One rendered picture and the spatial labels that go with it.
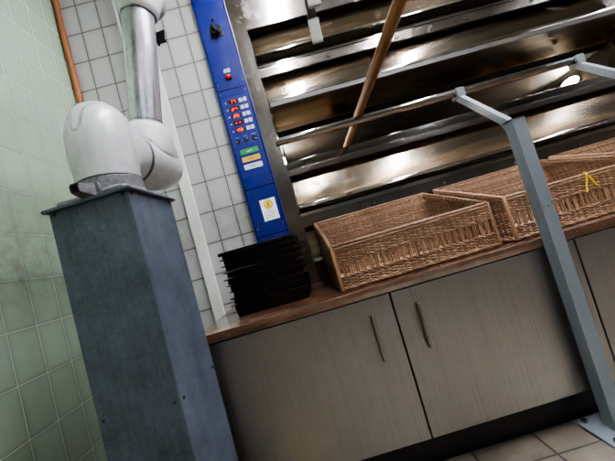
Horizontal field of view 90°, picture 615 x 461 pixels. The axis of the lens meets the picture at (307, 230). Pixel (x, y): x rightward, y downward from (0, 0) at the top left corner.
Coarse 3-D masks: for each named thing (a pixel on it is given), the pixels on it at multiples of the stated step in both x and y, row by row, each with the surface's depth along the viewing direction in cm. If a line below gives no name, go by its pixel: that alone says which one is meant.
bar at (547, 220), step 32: (544, 64) 118; (576, 64) 118; (448, 96) 117; (320, 128) 115; (512, 128) 93; (544, 192) 91; (544, 224) 92; (576, 288) 90; (576, 320) 90; (608, 384) 88; (608, 416) 89
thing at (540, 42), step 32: (544, 32) 142; (576, 32) 148; (608, 32) 155; (416, 64) 141; (448, 64) 145; (480, 64) 151; (512, 64) 159; (320, 96) 141; (352, 96) 147; (384, 96) 154; (288, 128) 157
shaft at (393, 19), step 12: (396, 0) 63; (396, 12) 66; (384, 24) 71; (396, 24) 69; (384, 36) 73; (384, 48) 78; (372, 60) 85; (372, 72) 89; (372, 84) 95; (360, 96) 106; (360, 108) 112; (348, 132) 138; (348, 144) 150
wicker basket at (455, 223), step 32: (320, 224) 147; (352, 224) 146; (384, 224) 145; (416, 224) 101; (448, 224) 101; (480, 224) 102; (352, 256) 100; (384, 256) 101; (416, 256) 100; (448, 256) 101; (352, 288) 99
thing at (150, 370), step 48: (144, 192) 77; (96, 240) 72; (144, 240) 72; (96, 288) 71; (144, 288) 70; (192, 288) 89; (96, 336) 71; (144, 336) 70; (192, 336) 82; (96, 384) 70; (144, 384) 69; (192, 384) 75; (144, 432) 69; (192, 432) 70
